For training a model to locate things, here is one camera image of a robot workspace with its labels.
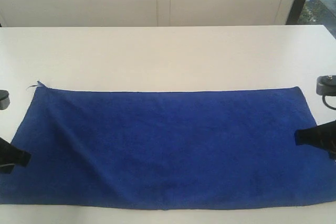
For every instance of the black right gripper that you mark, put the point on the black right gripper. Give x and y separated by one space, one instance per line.
322 137

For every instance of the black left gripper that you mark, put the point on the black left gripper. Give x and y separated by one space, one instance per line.
11 156

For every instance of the blue towel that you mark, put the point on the blue towel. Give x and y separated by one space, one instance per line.
221 150

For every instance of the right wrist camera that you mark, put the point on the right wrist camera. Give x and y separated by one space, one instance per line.
326 85

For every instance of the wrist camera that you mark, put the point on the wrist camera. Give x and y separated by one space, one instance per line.
4 99
326 85

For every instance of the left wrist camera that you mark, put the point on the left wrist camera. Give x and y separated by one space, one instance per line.
4 99

